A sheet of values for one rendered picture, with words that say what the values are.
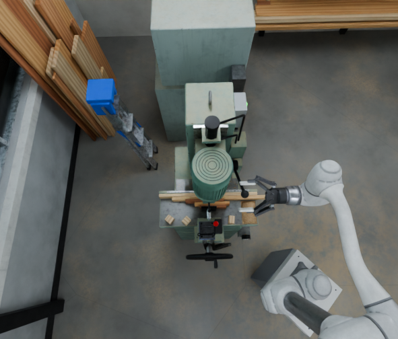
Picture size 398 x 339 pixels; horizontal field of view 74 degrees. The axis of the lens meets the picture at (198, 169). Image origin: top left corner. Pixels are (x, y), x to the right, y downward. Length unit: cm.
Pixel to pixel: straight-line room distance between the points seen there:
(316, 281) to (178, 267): 127
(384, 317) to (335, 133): 225
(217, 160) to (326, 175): 43
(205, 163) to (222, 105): 28
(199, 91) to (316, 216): 191
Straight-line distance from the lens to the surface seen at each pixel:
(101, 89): 180
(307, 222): 274
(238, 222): 166
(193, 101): 121
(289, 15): 308
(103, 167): 286
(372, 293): 123
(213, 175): 108
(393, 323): 122
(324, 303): 201
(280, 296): 160
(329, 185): 116
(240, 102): 127
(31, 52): 224
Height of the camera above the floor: 252
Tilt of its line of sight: 70 degrees down
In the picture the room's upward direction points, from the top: 1 degrees counter-clockwise
